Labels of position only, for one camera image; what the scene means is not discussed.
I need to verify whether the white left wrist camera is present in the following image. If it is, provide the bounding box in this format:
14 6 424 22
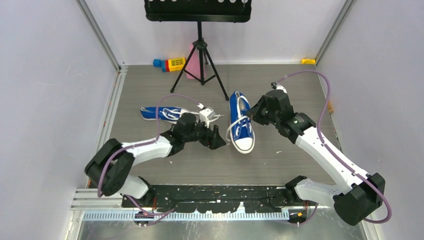
197 103 216 128

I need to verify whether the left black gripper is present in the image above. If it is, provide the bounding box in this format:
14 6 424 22
183 117 225 149

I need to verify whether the aluminium frame rail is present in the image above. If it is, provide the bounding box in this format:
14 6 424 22
70 188 123 211

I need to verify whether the purple cable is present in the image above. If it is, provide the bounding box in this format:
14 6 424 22
96 94 205 199
276 70 393 224

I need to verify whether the colourful toy block phone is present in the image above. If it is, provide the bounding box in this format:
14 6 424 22
152 57 186 73

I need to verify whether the pink foam block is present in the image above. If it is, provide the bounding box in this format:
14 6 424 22
186 44 201 79

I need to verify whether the black music stand tripod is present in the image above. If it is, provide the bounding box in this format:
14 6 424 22
144 0 252 101

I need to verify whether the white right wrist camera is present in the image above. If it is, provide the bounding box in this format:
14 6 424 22
270 81 287 94

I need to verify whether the yellow corner block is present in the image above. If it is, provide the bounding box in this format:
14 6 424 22
300 58 316 65

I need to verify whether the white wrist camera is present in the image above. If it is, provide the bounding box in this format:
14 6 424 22
270 81 287 94
197 103 216 128

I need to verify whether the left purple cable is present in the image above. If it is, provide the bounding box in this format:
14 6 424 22
96 94 205 199

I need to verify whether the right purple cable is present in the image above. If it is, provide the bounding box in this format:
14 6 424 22
276 70 393 224

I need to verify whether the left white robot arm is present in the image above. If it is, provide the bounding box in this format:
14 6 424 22
84 113 226 207

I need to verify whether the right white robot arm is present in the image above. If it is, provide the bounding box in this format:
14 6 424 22
246 89 386 226

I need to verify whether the small wooden block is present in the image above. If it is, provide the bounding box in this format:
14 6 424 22
327 101 334 115

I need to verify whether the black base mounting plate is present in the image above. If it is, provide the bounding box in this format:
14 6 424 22
121 185 313 214

